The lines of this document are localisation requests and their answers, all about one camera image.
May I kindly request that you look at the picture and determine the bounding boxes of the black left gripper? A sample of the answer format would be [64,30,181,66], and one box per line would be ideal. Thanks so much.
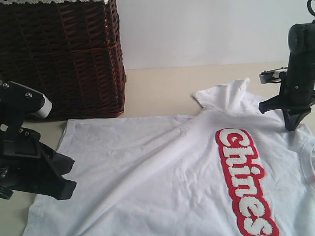
[0,128,77,200]

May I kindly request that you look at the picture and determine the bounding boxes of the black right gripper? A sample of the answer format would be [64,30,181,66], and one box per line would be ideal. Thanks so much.
[258,81,315,131]

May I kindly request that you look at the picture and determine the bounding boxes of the white t-shirt red lettering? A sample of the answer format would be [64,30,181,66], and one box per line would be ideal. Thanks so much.
[24,79,315,236]

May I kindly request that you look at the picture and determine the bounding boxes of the dark brown wicker basket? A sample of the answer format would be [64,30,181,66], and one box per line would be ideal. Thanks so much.
[0,0,126,120]

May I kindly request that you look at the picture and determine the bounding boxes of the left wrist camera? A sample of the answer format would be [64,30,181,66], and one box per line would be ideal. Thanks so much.
[0,81,53,136]

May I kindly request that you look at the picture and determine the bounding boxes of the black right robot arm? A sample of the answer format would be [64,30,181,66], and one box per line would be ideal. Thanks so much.
[258,22,315,131]

